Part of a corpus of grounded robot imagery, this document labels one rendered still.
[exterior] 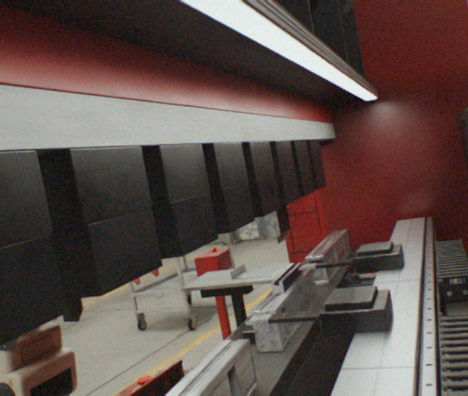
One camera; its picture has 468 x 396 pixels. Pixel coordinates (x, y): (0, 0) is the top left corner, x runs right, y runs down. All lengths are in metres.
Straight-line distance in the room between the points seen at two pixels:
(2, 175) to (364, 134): 1.80
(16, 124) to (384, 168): 1.79
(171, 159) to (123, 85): 0.14
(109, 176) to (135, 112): 0.12
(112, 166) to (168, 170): 0.14
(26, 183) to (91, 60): 0.20
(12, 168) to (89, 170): 0.11
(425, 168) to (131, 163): 1.62
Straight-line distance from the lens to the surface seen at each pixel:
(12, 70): 0.56
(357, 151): 2.18
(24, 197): 0.53
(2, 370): 1.81
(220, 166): 0.95
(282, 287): 1.29
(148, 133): 0.74
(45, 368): 1.81
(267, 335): 1.20
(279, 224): 1.34
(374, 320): 0.90
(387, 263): 1.31
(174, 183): 0.78
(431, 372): 0.75
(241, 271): 1.46
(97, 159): 0.63
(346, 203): 2.21
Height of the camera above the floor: 1.28
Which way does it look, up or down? 3 degrees down
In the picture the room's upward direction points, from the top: 10 degrees counter-clockwise
